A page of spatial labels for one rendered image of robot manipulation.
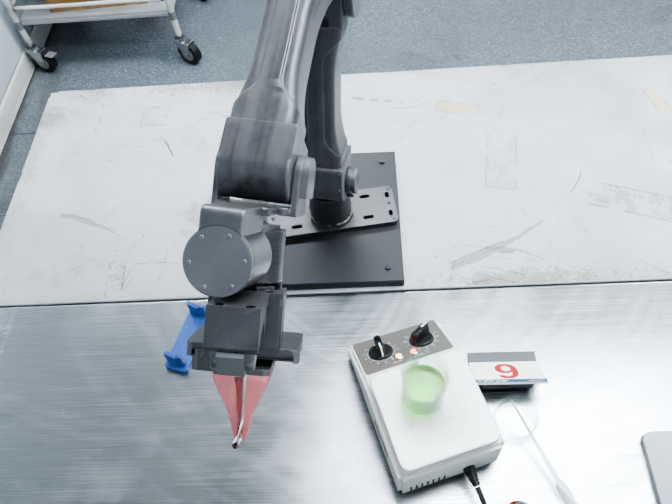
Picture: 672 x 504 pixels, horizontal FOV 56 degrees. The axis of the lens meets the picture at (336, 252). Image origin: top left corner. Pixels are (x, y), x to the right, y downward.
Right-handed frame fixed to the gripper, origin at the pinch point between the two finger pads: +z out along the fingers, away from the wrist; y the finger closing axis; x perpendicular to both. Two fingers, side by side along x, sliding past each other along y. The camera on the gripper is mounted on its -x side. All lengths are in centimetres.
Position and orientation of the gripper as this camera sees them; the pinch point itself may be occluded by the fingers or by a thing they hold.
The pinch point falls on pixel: (241, 429)
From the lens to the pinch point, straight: 64.3
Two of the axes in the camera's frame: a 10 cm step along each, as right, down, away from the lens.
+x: 0.0, -1.2, 9.9
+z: -0.8, 9.9, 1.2
